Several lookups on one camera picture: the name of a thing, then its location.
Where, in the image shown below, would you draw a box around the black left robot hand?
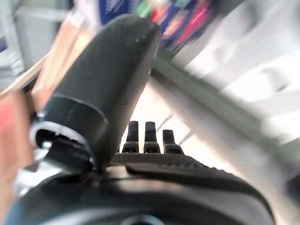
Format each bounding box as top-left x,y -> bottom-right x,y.
4,14 -> 276,225

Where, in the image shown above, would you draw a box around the brown cardboard box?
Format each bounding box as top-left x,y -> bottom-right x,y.
0,11 -> 94,211

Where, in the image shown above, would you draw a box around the grey plastic bin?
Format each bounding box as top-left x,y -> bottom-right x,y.
14,6 -> 71,68

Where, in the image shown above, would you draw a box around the colourful packaged goods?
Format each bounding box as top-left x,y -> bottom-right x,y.
99,0 -> 220,53

